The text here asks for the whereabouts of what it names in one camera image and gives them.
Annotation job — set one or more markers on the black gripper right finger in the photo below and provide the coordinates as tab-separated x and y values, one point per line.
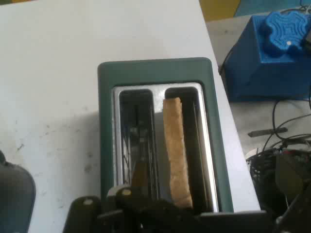
297	218

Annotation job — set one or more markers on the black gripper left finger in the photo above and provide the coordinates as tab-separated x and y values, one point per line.
136	213

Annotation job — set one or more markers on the dark green two-slot toaster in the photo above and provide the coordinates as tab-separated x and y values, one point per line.
155	70

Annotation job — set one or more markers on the flat grey metal strip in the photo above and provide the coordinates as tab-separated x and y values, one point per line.
267	132

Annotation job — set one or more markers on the black coffee machine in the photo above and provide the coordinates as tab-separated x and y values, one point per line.
14	194

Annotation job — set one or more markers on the toasted bread slice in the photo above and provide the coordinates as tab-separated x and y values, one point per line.
175	145

